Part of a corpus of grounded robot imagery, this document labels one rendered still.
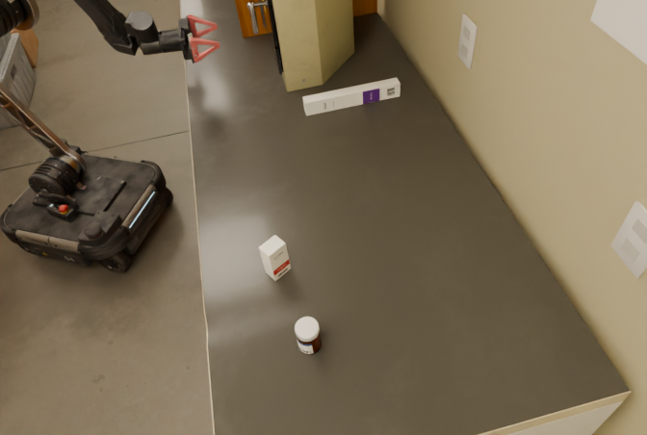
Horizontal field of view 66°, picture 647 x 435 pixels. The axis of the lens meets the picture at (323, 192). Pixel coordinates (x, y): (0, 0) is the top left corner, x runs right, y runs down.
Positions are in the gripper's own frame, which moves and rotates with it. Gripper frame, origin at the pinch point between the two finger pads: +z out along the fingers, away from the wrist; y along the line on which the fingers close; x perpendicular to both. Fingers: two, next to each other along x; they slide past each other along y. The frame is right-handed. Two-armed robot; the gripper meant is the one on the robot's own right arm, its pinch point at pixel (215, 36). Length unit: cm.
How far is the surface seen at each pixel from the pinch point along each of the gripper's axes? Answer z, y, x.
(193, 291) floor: -30, -6, 116
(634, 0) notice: 59, -72, -40
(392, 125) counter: 43, -29, 16
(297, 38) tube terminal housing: 22.3, -3.7, 1.9
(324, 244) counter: 17, -64, 16
